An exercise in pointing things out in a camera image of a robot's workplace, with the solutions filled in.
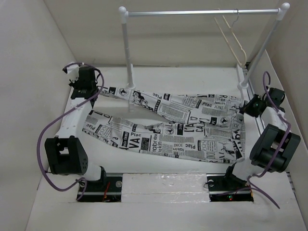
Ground newspaper print trousers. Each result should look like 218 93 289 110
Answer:
82 87 245 164

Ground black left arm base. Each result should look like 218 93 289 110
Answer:
77 167 123 203

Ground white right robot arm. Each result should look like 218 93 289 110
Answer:
222 88 301 190

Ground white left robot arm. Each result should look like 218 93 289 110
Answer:
44 65 107 191

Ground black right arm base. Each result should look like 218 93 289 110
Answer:
204 165 254 202

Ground beige clothes hanger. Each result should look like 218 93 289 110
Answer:
214 8 247 67

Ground white metal clothes rack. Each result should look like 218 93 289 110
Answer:
116 1 290 94

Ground aluminium rail right side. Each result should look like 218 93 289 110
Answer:
242 63 265 135

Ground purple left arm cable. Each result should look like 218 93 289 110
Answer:
38 62 105 200

